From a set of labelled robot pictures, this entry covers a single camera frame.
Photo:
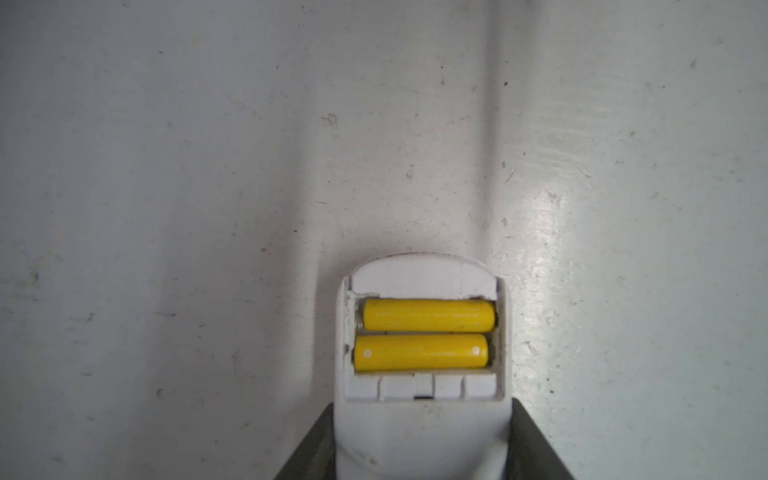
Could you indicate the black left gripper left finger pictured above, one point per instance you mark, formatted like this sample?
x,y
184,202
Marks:
x,y
315,456

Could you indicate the white remote green buttons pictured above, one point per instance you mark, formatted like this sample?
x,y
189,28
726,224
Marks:
x,y
428,424

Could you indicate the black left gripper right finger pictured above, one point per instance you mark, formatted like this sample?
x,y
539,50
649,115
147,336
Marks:
x,y
530,455

